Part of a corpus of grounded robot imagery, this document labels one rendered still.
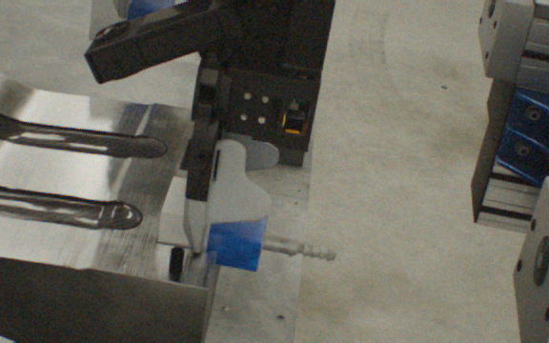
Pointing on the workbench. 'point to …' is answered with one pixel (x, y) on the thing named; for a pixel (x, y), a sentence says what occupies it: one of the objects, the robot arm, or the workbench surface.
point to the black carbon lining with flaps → (51, 203)
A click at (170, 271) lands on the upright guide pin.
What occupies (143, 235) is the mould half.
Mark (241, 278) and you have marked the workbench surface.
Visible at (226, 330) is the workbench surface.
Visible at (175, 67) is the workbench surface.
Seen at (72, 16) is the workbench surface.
